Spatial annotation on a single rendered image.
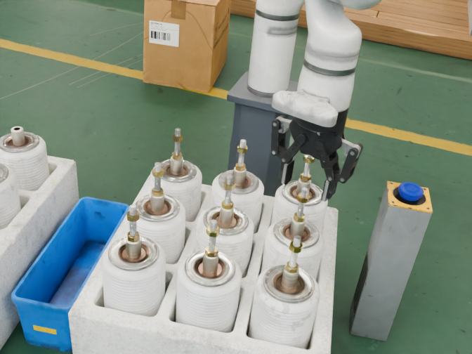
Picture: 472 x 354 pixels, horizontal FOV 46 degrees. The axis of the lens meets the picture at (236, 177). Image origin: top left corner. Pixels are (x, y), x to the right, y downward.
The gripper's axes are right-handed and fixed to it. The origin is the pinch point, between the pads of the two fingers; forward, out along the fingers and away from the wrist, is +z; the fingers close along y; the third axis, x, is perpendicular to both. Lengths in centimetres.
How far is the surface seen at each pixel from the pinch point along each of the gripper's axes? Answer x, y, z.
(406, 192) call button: -11.7, -12.6, 2.3
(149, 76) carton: -69, 90, 32
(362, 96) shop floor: -113, 29, 35
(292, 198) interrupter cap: -8.0, 5.2, 9.9
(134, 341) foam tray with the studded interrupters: 26.1, 12.1, 20.3
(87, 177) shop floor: -15, 65, 35
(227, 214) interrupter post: 5.5, 10.4, 7.9
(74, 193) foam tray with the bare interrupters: 2, 51, 24
